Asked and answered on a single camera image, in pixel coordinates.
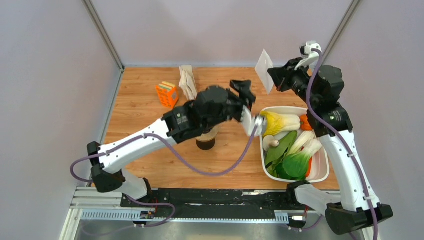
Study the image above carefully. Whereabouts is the white mushroom toy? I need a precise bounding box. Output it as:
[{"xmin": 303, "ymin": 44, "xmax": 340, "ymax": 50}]
[{"xmin": 262, "ymin": 135, "xmax": 280, "ymax": 152}]

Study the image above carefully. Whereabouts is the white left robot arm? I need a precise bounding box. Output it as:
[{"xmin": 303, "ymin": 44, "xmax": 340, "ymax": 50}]
[{"xmin": 87, "ymin": 80, "xmax": 267, "ymax": 207}]

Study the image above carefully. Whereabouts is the white plastic basin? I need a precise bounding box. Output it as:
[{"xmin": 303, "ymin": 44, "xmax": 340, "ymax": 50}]
[{"xmin": 261, "ymin": 106, "xmax": 331, "ymax": 184}]

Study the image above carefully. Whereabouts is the orange carrot toy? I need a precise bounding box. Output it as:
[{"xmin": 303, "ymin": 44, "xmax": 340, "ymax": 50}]
[{"xmin": 305, "ymin": 157, "xmax": 313, "ymax": 178}]

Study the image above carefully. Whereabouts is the brown glass carafe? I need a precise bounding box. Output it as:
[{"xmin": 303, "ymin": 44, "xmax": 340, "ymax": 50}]
[{"xmin": 195, "ymin": 135, "xmax": 216, "ymax": 151}]

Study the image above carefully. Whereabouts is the white paper coffee filter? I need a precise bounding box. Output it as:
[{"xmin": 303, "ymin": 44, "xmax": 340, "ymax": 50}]
[{"xmin": 254, "ymin": 49, "xmax": 274, "ymax": 95}]

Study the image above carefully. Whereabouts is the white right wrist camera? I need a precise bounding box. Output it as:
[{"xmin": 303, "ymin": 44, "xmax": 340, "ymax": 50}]
[{"xmin": 294, "ymin": 40, "xmax": 322, "ymax": 71}]

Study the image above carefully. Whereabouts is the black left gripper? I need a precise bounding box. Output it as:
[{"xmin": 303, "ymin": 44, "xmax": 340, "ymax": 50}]
[{"xmin": 201, "ymin": 78, "xmax": 255, "ymax": 130}]

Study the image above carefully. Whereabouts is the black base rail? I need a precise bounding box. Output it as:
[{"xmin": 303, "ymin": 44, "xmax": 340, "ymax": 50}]
[{"xmin": 139, "ymin": 188, "xmax": 312, "ymax": 220}]

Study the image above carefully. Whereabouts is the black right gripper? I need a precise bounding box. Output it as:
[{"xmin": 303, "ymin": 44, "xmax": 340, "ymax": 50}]
[{"xmin": 267, "ymin": 57, "xmax": 320, "ymax": 108}]

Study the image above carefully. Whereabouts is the yellow napa cabbage toy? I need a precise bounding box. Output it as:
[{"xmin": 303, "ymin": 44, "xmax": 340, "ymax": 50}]
[{"xmin": 260, "ymin": 111, "xmax": 301, "ymax": 136}]

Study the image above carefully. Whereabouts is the green bok choy toy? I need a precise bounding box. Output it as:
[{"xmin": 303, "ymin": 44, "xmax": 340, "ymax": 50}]
[{"xmin": 265, "ymin": 130, "xmax": 323, "ymax": 181}]

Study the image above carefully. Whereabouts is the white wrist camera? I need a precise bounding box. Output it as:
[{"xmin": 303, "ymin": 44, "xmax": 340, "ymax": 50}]
[
  {"xmin": 240, "ymin": 106, "xmax": 268, "ymax": 137},
  {"xmin": 294, "ymin": 40, "xmax": 322, "ymax": 71}
]

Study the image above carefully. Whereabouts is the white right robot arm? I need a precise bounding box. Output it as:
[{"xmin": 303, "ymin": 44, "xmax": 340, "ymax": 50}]
[{"xmin": 267, "ymin": 58, "xmax": 394, "ymax": 235}]

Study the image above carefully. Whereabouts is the stack of paper coffee filters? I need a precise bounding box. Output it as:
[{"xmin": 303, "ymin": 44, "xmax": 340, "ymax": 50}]
[{"xmin": 178, "ymin": 65, "xmax": 198, "ymax": 101}]

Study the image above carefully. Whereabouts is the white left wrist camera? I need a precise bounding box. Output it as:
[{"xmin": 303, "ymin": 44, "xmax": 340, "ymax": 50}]
[{"xmin": 240, "ymin": 106, "xmax": 268, "ymax": 137}]

